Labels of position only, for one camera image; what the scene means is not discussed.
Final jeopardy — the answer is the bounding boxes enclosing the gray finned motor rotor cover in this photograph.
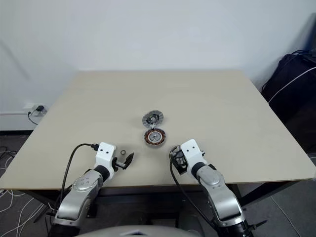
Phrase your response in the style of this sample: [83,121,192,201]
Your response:
[142,110,164,129]

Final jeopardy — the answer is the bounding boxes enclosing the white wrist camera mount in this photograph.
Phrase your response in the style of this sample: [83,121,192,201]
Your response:
[94,142,117,181]
[181,139,208,174]

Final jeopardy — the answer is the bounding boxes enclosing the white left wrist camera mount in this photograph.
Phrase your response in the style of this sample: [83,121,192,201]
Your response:
[94,142,117,181]

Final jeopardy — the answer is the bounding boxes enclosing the black bag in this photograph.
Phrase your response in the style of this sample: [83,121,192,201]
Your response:
[261,52,316,154]

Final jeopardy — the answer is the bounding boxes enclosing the black adapter cable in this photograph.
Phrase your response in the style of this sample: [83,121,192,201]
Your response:
[27,111,40,125]

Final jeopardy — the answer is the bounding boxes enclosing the motor stator with copper windings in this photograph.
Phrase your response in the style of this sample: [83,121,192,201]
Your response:
[142,128,168,148]

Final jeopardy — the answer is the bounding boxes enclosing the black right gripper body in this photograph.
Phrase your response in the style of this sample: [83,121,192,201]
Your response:
[171,146,189,175]

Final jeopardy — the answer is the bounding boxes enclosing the white cable on bag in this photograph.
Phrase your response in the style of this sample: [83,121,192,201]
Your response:
[268,66,316,104]

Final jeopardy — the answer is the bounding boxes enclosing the white wall socket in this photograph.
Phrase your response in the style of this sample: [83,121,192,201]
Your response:
[23,103,48,117]

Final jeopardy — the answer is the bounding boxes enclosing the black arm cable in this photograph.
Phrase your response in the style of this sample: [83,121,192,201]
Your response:
[48,142,100,237]
[169,145,223,232]

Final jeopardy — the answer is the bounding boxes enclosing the black zip tie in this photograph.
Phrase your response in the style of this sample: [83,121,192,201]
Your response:
[248,219,269,231]

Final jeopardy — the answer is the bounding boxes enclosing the black table frame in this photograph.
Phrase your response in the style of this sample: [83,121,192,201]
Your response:
[4,179,316,220]

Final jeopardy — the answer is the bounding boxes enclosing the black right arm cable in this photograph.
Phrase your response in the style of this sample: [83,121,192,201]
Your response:
[169,145,223,232]

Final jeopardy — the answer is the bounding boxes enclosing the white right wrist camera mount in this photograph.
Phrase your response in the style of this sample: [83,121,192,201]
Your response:
[181,139,208,174]

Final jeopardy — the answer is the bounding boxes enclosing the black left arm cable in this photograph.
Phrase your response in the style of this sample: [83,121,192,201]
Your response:
[48,142,100,237]

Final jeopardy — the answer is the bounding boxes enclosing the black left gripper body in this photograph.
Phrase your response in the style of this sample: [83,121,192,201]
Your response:
[113,158,126,171]

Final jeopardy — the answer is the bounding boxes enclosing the gray robot torso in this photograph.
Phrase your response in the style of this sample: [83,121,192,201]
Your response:
[76,224,196,237]

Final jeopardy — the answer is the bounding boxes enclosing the white floor cables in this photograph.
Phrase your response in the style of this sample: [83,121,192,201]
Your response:
[0,148,65,237]

